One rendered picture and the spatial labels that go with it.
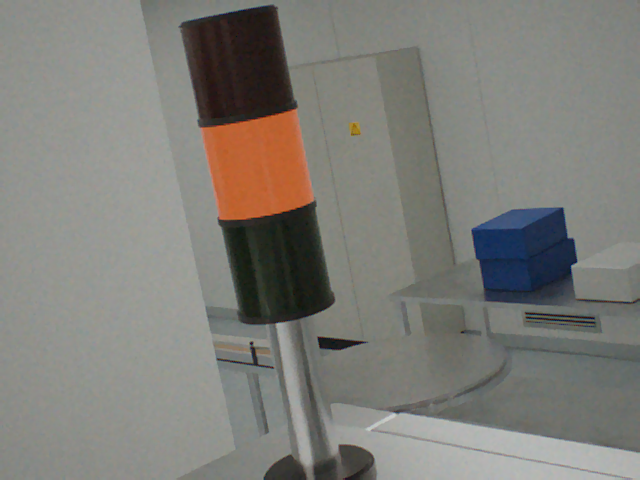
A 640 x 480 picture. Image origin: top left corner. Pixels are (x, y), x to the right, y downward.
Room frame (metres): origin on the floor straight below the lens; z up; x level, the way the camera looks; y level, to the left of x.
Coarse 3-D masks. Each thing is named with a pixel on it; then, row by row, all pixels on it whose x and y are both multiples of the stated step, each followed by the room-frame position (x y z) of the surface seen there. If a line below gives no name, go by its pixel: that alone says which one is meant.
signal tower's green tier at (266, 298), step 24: (312, 216) 0.56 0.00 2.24; (240, 240) 0.56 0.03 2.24; (264, 240) 0.55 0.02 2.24; (288, 240) 0.55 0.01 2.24; (312, 240) 0.56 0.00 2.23; (240, 264) 0.56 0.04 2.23; (264, 264) 0.55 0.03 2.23; (288, 264) 0.55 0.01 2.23; (312, 264) 0.56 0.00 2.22; (240, 288) 0.56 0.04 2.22; (264, 288) 0.55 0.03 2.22; (288, 288) 0.55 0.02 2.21; (312, 288) 0.56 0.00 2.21; (240, 312) 0.57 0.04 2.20; (264, 312) 0.55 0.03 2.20; (288, 312) 0.55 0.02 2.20
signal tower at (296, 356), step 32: (224, 224) 0.56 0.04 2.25; (256, 224) 0.55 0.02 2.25; (256, 320) 0.55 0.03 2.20; (288, 320) 0.55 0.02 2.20; (288, 352) 0.56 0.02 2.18; (288, 384) 0.56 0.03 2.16; (320, 384) 0.57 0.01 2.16; (288, 416) 0.57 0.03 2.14; (320, 416) 0.56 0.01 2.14; (320, 448) 0.56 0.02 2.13; (352, 448) 0.59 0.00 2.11
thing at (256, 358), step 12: (216, 336) 5.38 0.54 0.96; (228, 336) 5.30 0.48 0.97; (216, 348) 5.26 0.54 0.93; (228, 348) 5.23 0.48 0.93; (240, 348) 5.19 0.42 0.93; (252, 348) 5.01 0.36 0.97; (264, 348) 5.00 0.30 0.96; (228, 360) 5.18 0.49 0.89; (240, 360) 5.11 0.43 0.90; (252, 360) 5.03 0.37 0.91; (264, 360) 4.97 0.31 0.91; (252, 372) 5.05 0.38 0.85; (264, 372) 4.99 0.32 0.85
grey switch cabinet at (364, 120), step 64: (320, 64) 7.77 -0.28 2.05; (384, 64) 7.39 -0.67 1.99; (320, 128) 7.82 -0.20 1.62; (384, 128) 7.36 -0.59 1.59; (320, 192) 7.92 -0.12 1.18; (384, 192) 7.44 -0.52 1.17; (384, 256) 7.53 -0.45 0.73; (448, 256) 7.57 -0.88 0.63; (320, 320) 8.12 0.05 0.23; (384, 320) 7.61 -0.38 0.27; (448, 320) 7.50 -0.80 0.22
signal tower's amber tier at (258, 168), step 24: (264, 120) 0.55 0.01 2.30; (288, 120) 0.56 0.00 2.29; (216, 144) 0.56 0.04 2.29; (240, 144) 0.55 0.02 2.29; (264, 144) 0.55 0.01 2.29; (288, 144) 0.56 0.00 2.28; (216, 168) 0.56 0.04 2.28; (240, 168) 0.55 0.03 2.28; (264, 168) 0.55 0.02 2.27; (288, 168) 0.56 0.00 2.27; (216, 192) 0.56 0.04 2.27; (240, 192) 0.55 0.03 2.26; (264, 192) 0.55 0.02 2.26; (288, 192) 0.55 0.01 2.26; (240, 216) 0.55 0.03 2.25
